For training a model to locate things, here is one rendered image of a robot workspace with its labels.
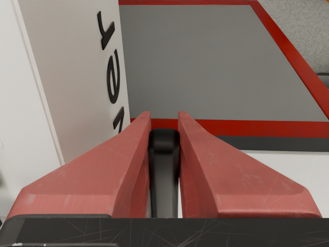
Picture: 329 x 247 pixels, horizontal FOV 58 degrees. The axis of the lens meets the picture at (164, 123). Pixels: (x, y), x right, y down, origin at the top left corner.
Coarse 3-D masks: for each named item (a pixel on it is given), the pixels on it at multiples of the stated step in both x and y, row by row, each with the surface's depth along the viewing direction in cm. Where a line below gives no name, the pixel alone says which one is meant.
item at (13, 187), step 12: (0, 156) 22; (0, 168) 23; (12, 168) 23; (0, 180) 24; (12, 180) 24; (0, 192) 24; (12, 192) 24; (0, 204) 25; (12, 204) 25; (0, 216) 26; (0, 228) 25
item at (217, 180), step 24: (192, 120) 11; (192, 144) 8; (216, 144) 8; (192, 168) 8; (216, 168) 7; (240, 168) 7; (264, 168) 7; (192, 192) 11; (216, 192) 6; (240, 192) 6; (264, 192) 6; (288, 192) 6; (192, 216) 10; (216, 216) 5; (240, 216) 5; (264, 216) 5; (288, 216) 5; (312, 216) 5
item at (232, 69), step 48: (144, 0) 86; (192, 0) 85; (240, 0) 84; (144, 48) 57; (192, 48) 57; (240, 48) 56; (288, 48) 56; (144, 96) 42; (192, 96) 42; (240, 96) 42; (288, 96) 42; (240, 144) 32; (288, 144) 32
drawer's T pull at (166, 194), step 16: (160, 128) 11; (160, 144) 11; (176, 144) 11; (160, 160) 11; (176, 160) 11; (160, 176) 12; (176, 176) 12; (160, 192) 12; (176, 192) 12; (160, 208) 13; (176, 208) 13
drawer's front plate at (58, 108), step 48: (0, 0) 6; (48, 0) 8; (96, 0) 12; (0, 48) 7; (48, 48) 8; (96, 48) 13; (0, 96) 8; (48, 96) 8; (96, 96) 13; (48, 144) 9; (96, 144) 13
